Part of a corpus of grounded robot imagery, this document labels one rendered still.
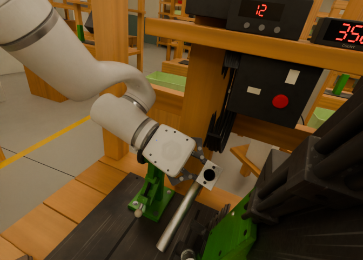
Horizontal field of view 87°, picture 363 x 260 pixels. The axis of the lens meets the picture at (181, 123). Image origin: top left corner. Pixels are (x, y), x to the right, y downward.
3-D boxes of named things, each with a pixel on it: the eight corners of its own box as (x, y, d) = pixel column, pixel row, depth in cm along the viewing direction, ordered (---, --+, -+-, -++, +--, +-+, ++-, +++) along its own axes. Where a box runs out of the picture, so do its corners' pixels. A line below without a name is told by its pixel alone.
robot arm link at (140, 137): (126, 146, 43) (136, 153, 42) (147, 113, 44) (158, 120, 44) (135, 149, 51) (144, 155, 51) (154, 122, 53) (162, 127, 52)
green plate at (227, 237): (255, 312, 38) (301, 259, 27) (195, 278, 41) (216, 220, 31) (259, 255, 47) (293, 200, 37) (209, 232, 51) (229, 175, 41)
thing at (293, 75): (294, 130, 46) (325, 68, 39) (226, 111, 51) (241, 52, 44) (290, 112, 56) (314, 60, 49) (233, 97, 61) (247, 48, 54)
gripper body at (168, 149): (132, 153, 43) (174, 180, 41) (158, 115, 45) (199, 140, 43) (140, 155, 50) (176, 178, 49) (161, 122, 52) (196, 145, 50)
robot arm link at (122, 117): (154, 121, 53) (134, 149, 50) (116, 98, 55) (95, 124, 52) (151, 110, 45) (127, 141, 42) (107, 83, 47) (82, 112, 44)
